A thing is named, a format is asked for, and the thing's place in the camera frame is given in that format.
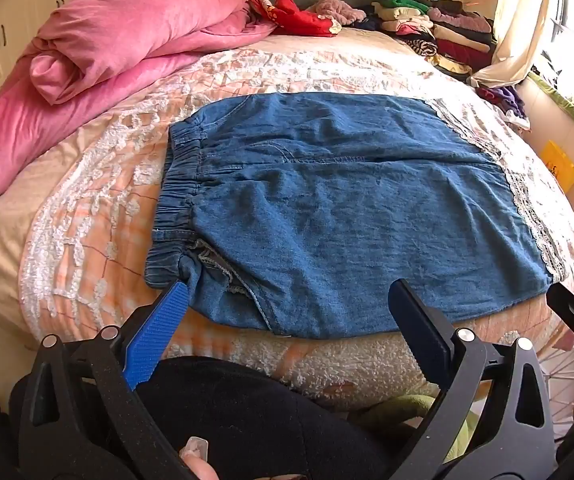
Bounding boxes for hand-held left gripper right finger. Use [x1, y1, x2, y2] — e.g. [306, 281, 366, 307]
[382, 278, 566, 480]

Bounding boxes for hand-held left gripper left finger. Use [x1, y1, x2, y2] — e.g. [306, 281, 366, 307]
[9, 280, 202, 480]

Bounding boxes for red patterned cloth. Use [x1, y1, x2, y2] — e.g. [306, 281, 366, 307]
[236, 0, 344, 39]

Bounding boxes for fluffy pink garment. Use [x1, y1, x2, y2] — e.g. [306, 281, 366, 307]
[314, 0, 368, 29]

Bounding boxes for green windowsill cloth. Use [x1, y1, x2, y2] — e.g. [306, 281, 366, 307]
[527, 72, 574, 139]

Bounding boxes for purple clothes heap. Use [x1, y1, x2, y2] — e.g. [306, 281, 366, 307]
[477, 85, 532, 132]

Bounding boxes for pile of folded clothes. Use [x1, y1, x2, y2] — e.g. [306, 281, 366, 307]
[354, 0, 498, 79]

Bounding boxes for person's left hand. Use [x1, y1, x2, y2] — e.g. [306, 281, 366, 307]
[179, 437, 230, 480]

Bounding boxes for pink duvet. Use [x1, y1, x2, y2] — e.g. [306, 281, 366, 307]
[0, 0, 278, 217]

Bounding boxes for peach printed fleece blanket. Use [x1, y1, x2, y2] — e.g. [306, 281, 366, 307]
[0, 27, 574, 443]

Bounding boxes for blue denim pants with lace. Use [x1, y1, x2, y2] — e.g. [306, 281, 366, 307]
[144, 91, 568, 340]

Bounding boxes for person's black clothing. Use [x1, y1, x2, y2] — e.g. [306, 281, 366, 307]
[0, 355, 410, 480]

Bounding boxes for yellow box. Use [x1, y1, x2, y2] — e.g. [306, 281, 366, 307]
[542, 140, 574, 192]

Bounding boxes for light green garment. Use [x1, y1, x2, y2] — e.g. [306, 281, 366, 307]
[356, 392, 475, 463]

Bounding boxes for cream curtain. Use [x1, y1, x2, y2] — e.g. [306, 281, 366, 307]
[469, 0, 568, 89]

